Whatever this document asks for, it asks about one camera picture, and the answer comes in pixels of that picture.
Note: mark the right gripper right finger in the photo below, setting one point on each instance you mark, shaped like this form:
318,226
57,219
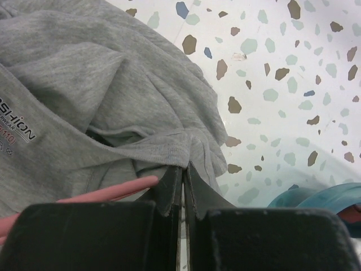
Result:
223,237

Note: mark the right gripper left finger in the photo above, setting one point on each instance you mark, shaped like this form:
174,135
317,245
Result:
138,235

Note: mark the pink wire hanger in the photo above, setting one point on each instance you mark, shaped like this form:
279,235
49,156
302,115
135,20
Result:
112,193

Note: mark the grey tank top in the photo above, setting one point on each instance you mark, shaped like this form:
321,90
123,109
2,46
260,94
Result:
91,97

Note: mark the clear blue plastic basket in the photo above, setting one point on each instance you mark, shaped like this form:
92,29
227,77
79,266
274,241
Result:
333,199

